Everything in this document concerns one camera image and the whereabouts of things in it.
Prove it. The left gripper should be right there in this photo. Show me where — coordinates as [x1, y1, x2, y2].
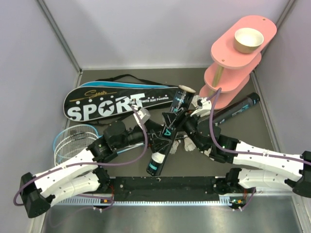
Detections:
[114, 119, 172, 152]

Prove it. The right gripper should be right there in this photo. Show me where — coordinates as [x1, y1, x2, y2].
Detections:
[162, 107, 206, 152]

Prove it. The black shuttlecock tube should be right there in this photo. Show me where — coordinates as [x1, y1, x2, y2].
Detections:
[146, 85, 196, 176]
[212, 92, 260, 126]

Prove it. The white shuttlecock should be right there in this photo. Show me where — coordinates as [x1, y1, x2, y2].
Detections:
[184, 137, 196, 152]
[170, 140, 181, 154]

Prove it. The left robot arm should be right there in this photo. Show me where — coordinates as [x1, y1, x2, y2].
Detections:
[17, 120, 177, 218]

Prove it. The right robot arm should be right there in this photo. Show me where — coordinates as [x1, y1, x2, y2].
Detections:
[163, 109, 311, 198]

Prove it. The white badminton racket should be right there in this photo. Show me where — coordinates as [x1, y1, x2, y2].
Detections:
[54, 126, 107, 167]

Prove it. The black sport racket bag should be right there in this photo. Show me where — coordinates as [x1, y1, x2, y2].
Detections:
[63, 74, 178, 122]

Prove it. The pink three-tier shelf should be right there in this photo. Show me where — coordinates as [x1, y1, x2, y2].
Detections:
[199, 15, 277, 110]

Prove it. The gold white bowl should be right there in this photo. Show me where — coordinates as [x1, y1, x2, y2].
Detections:
[233, 28, 264, 54]

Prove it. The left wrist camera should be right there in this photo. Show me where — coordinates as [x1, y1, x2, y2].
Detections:
[134, 108, 151, 127]

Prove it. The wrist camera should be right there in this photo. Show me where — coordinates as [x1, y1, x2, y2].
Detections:
[134, 108, 151, 127]
[190, 96, 212, 117]

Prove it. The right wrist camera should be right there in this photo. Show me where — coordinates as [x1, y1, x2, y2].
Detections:
[190, 96, 212, 117]

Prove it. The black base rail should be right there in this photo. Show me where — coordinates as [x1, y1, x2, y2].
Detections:
[59, 176, 251, 209]

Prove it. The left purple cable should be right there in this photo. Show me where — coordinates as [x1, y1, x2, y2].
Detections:
[13, 106, 149, 207]

